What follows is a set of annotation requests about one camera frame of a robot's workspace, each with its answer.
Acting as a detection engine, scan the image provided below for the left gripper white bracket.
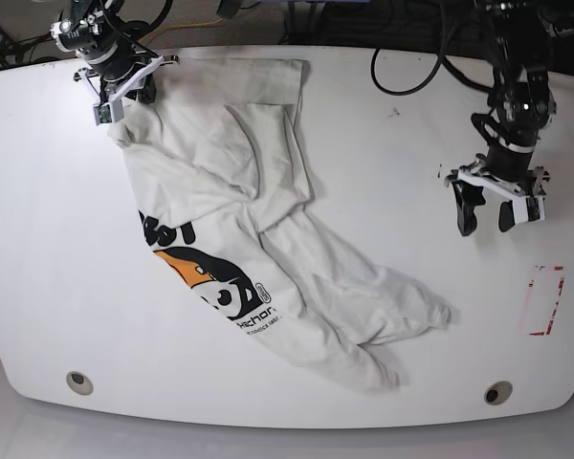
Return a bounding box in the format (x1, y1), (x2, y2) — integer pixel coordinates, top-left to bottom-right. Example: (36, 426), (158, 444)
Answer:
(444, 142), (550, 236)

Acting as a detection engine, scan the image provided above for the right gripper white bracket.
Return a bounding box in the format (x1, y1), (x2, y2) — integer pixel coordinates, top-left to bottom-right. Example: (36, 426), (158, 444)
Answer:
(73, 50), (179, 105)

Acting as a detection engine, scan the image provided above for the white printed T-shirt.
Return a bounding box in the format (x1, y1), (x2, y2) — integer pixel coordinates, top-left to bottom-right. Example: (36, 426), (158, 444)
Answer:
(109, 58), (451, 393)

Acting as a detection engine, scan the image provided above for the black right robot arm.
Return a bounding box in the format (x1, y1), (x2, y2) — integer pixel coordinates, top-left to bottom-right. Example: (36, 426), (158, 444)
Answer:
(51, 1), (172, 123)

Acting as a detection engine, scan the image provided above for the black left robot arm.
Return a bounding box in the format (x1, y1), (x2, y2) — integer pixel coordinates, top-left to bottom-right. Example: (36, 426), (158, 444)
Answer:
(445, 1), (556, 237)

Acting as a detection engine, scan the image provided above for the red tape rectangle marking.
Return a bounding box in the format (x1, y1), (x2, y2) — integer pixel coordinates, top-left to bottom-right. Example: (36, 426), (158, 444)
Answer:
(519, 265), (566, 337)

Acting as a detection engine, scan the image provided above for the black tripod stand left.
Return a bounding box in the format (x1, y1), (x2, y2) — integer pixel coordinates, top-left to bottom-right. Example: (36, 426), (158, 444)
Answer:
(0, 0), (67, 70)

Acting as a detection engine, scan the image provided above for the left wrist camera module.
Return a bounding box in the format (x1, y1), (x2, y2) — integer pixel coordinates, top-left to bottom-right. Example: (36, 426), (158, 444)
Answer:
(513, 195), (545, 225)

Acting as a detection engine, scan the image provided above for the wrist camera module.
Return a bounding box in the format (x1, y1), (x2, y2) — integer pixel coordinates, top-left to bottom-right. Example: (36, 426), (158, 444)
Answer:
(93, 99), (124, 125)
(513, 195), (545, 225)

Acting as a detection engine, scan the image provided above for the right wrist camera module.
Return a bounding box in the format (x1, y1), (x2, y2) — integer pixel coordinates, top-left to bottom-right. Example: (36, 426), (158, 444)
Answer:
(93, 99), (124, 125)

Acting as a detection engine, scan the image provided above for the yellow cable on floor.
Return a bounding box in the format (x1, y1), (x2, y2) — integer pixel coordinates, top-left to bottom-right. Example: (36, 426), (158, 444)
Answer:
(143, 16), (221, 47)

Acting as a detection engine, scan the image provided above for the black cable loop right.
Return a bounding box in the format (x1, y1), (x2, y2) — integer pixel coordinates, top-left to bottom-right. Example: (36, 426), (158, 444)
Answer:
(370, 45), (449, 97)

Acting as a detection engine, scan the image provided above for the right table cable grommet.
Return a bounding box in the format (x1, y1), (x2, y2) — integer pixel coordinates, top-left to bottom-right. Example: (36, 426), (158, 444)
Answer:
(484, 381), (513, 406)

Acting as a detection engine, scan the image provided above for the table cable grommet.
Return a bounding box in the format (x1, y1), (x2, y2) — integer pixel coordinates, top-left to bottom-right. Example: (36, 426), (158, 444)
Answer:
(484, 381), (513, 406)
(66, 371), (94, 396)

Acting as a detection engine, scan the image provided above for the left table cable grommet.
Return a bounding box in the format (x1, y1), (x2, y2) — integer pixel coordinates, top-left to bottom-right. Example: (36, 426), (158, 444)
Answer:
(66, 371), (94, 396)

